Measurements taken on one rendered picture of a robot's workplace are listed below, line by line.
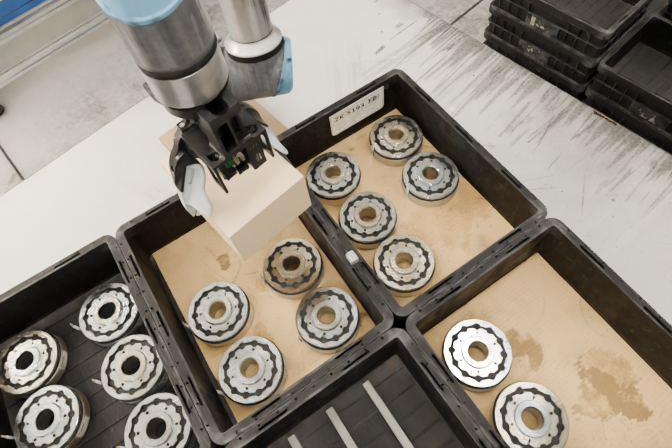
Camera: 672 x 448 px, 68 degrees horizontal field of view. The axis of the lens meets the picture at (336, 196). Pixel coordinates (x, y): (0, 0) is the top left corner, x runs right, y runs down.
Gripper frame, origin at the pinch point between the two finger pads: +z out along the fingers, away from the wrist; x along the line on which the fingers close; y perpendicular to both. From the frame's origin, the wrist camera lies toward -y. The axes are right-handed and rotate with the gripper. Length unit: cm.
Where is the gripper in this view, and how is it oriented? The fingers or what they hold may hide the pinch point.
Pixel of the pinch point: (233, 177)
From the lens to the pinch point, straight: 68.6
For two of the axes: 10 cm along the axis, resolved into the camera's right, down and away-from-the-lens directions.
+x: 7.3, -6.2, 2.8
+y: 6.8, 6.1, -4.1
